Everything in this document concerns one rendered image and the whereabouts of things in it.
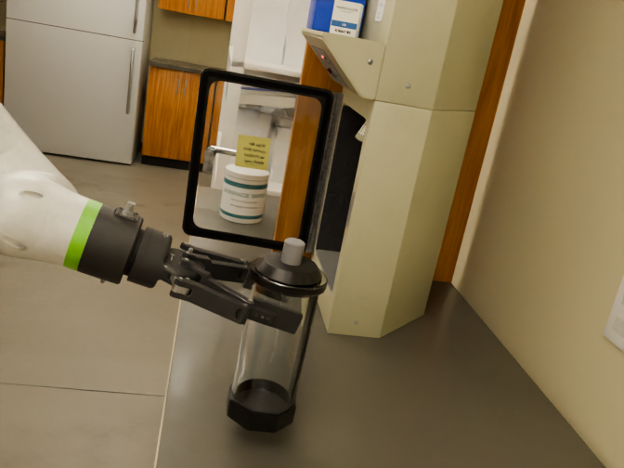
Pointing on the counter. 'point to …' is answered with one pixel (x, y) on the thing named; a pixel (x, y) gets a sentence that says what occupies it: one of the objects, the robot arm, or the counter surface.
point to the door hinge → (325, 172)
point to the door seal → (199, 147)
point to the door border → (311, 164)
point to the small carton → (346, 19)
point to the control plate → (328, 64)
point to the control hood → (351, 59)
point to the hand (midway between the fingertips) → (278, 302)
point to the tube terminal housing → (408, 159)
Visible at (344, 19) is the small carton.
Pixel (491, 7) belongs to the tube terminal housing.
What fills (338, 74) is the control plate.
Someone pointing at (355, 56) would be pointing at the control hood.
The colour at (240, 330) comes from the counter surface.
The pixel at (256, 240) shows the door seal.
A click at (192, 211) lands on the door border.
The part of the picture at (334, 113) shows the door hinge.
